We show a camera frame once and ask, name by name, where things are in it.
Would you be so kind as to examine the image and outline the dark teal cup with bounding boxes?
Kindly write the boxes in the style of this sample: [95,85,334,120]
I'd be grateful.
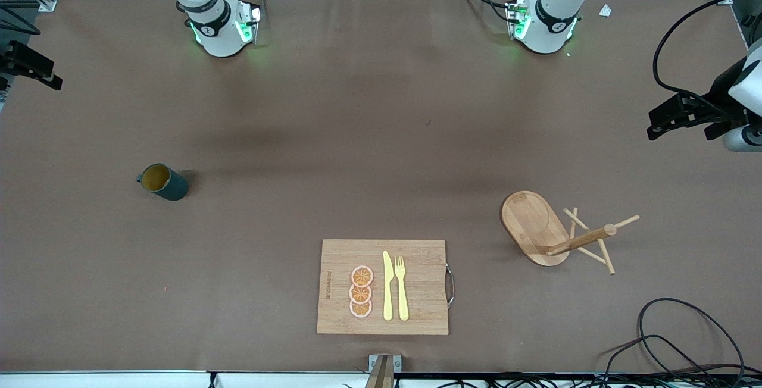
[136,163,190,202]

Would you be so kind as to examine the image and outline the wooden mug rack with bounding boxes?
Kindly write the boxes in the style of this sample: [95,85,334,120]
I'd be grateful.
[500,190,641,276]

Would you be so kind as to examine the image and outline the brown table cover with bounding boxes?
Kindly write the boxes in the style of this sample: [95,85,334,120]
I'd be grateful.
[0,0,762,374]

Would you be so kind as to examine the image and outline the yellow plastic fork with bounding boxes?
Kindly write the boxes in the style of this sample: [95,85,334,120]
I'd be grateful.
[395,256,410,321]

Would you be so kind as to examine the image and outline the yellow plastic knife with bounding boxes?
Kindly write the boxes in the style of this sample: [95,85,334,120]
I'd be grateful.
[382,251,395,321]

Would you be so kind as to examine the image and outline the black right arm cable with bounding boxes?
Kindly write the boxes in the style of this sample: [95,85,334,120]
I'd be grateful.
[0,6,41,36]

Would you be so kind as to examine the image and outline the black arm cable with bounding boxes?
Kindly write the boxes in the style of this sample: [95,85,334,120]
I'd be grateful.
[652,0,762,120]
[0,6,41,36]

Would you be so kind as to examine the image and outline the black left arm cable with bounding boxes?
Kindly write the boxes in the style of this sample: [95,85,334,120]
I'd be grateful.
[652,0,762,120]

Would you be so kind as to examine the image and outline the black looped cable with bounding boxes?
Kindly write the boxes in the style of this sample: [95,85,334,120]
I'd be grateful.
[595,298,746,388]

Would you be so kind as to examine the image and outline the wooden cutting board with handle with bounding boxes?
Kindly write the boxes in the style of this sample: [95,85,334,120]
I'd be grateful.
[316,239,456,336]

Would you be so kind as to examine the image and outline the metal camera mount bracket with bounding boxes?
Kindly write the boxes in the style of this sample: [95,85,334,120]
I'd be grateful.
[364,353,402,388]

